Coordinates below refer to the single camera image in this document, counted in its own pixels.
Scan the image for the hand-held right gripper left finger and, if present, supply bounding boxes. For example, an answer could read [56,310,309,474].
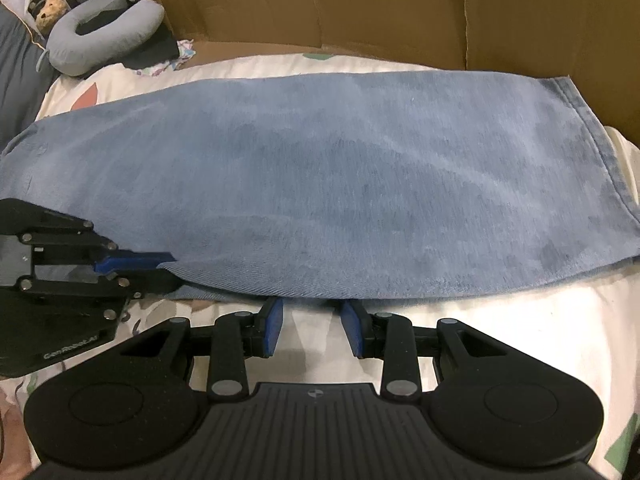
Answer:
[120,297,285,402]

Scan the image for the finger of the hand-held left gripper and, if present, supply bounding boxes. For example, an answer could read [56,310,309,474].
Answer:
[107,266,183,298]
[92,232,177,275]

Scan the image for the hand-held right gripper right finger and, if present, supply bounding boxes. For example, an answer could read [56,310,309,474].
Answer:
[341,300,511,402]

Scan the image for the blue denim jeans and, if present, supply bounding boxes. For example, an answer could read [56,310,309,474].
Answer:
[0,72,640,311]

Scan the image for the bear printed cream blanket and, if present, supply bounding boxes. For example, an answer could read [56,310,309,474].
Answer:
[0,52,640,480]

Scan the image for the floral printed small cloth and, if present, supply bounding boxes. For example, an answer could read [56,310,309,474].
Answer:
[137,40,196,78]

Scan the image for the black cloth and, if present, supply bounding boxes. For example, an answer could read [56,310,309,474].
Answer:
[122,25,181,68]

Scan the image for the grey neck pillow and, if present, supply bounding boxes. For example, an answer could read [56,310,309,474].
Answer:
[37,0,166,77]

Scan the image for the slate grey pillow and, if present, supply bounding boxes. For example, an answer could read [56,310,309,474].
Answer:
[0,2,61,148]

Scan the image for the teddy bear plush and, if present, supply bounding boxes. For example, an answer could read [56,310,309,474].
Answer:
[29,0,71,31]

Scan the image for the brown cardboard sheet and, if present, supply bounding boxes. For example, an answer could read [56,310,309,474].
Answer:
[112,0,640,151]

